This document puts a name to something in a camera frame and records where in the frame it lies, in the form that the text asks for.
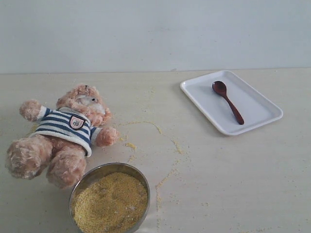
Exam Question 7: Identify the dark red wooden spoon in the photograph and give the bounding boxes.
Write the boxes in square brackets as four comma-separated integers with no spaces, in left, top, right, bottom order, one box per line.
[212,81,244,125]

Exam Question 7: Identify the white rectangular plastic tray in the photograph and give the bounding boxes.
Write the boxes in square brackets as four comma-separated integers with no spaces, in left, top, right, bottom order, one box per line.
[180,70,283,136]

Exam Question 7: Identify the round steel bowl of millet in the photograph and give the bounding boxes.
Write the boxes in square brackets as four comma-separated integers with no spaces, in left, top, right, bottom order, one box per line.
[69,163,150,233]

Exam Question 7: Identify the beige teddy bear striped sweater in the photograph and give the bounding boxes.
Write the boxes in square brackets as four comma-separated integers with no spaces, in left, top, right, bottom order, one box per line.
[5,84,119,189]

